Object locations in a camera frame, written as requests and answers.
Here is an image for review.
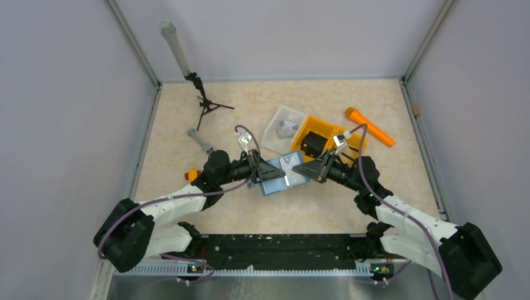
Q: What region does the grey dumbbell-shaped part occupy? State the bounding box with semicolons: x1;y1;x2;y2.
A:
186;127;214;154

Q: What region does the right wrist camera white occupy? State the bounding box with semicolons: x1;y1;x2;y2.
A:
332;131;352;156

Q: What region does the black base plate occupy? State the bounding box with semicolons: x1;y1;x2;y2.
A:
161;234;409;272

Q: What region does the purple cable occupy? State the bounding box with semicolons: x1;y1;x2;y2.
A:
346;123;456;300
97;124;262;284

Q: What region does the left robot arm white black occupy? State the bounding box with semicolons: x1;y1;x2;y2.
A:
93;149;285;273

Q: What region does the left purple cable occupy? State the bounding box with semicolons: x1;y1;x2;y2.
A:
97;124;262;284

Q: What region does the yellow two-compartment bin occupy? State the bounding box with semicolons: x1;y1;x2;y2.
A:
291;116;361;166

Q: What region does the blue card holder wallet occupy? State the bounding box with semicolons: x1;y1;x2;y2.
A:
247;149;311;198

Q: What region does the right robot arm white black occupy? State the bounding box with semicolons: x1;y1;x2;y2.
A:
292;151;503;299

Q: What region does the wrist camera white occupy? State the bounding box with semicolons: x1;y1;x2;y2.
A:
332;131;352;156
235;131;253;154

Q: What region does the grey tube on tripod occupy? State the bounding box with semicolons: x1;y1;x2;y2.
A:
159;20;191;79

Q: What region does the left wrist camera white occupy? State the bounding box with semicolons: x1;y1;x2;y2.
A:
235;131;253;154

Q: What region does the black block in bin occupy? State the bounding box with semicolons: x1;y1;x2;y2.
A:
301;131;328;158

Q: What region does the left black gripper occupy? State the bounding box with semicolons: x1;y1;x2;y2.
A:
218;149;286;186

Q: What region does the silver foil packet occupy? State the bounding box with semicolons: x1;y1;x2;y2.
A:
276;119;299;139

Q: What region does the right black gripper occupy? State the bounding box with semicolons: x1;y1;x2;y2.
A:
292;149;363;193

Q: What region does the white plastic tray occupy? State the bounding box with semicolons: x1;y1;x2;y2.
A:
261;105;308;154

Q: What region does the orange plastic cone handle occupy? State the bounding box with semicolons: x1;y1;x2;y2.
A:
345;107;395;148

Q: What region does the small yellow red toy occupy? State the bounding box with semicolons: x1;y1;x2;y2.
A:
184;168;202;183

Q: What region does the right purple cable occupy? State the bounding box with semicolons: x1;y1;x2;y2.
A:
346;123;456;300

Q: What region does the black mini tripod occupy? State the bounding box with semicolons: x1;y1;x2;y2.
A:
184;72;234;131

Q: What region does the small brown wall knob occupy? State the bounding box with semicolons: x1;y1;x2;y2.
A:
411;104;421;118

